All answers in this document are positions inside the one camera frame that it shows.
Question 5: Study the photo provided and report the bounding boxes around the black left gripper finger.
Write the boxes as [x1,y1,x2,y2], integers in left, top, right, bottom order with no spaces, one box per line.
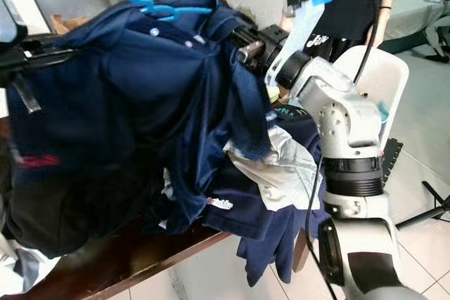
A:
[35,39,77,55]
[15,54,78,115]

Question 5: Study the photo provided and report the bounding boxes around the navy polo shirt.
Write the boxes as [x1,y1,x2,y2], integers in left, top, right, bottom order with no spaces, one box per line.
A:
[7,0,275,234]

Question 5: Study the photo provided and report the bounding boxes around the person's left hand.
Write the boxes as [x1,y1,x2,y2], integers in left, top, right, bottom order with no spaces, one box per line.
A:
[369,19,392,48]

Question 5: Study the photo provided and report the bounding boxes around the person in black shirt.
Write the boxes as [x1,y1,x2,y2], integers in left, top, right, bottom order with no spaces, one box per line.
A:
[278,0,405,51]

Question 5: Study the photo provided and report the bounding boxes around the navy garment with gold emblem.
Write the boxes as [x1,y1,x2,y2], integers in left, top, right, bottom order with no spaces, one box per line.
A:
[274,114,324,146]

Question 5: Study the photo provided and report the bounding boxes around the white grey garment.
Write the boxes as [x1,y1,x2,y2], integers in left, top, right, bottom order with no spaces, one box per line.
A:
[224,126,319,211]

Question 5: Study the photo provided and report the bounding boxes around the pale green bed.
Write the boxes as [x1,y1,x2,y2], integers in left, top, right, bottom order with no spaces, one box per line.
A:
[394,0,450,62]

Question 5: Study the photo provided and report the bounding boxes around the black crumpled garment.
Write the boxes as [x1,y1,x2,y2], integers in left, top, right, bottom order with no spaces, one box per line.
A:
[0,145,148,259]

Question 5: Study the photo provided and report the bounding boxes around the black power strip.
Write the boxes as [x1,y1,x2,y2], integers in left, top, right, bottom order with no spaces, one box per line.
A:
[380,138,404,190]

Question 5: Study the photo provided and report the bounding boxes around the navy garment with white logo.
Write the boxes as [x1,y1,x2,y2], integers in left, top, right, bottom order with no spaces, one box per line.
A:
[200,188,331,287]

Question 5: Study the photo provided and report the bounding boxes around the white cloth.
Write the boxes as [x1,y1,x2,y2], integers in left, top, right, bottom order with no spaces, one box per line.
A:
[0,237,57,297]

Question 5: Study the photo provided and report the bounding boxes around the black floor stand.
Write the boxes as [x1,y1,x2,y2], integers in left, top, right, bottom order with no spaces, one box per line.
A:
[394,181,450,230]

